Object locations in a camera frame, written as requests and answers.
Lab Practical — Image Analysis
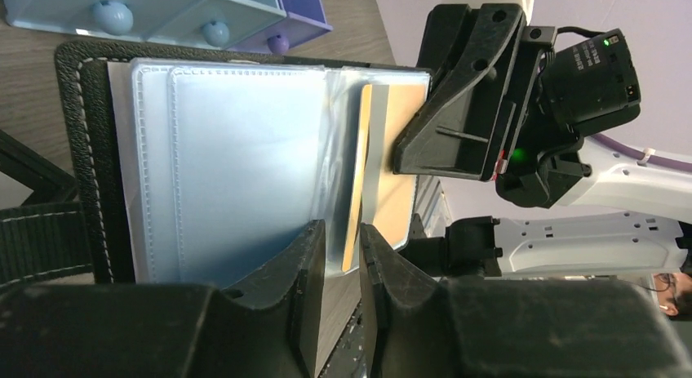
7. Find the light blue bin left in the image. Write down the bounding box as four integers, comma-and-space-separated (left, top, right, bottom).
2, 0, 204, 41

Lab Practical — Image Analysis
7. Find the purple bin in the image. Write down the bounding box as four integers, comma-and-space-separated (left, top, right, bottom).
230, 0, 333, 55

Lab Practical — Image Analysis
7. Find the person head with glasses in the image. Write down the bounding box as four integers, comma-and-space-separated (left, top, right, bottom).
653, 273, 691, 322

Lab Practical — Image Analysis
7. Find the tan grey striped credit card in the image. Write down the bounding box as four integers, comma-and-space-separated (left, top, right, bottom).
341, 83, 428, 273

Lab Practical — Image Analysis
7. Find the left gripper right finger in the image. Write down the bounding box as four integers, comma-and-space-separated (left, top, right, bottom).
360, 225, 691, 377

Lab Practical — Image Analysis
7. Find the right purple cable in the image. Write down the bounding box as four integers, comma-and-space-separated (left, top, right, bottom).
592, 133, 692, 174

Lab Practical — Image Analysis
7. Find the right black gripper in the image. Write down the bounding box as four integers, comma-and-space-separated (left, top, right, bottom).
392, 3, 587, 207

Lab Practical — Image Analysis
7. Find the light blue bin middle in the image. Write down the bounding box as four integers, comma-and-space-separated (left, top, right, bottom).
147, 0, 286, 49

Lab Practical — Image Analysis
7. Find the light blue bin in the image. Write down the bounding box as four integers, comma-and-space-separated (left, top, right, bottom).
147, 0, 286, 49
2, 0, 204, 41

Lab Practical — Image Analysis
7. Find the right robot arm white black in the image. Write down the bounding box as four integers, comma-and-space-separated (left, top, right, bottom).
392, 3, 691, 278

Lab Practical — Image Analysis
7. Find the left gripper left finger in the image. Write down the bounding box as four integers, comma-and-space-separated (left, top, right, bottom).
1, 220, 326, 377

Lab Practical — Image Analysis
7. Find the black white chessboard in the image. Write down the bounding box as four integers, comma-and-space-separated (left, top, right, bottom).
1, 132, 77, 209

